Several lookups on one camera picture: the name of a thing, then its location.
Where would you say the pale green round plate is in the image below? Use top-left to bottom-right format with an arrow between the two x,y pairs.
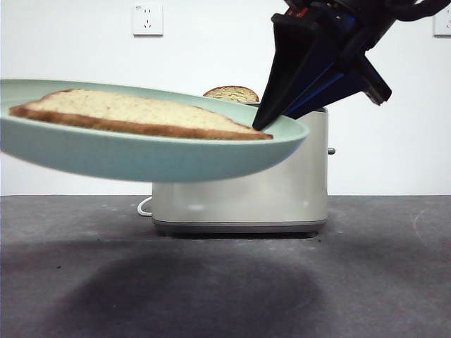
0,79 -> 311,183

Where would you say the large toasted bread slice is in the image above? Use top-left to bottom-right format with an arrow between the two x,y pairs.
8,88 -> 274,141

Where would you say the small toasted bread slice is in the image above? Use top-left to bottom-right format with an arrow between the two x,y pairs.
203,85 -> 261,104

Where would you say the cream toaster with chrome top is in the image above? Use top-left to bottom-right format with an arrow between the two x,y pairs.
152,101 -> 329,237

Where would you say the white wall socket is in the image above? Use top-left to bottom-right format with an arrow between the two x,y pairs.
132,4 -> 164,37
433,6 -> 451,38

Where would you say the white toaster power cord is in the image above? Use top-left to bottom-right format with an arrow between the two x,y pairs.
136,196 -> 153,218

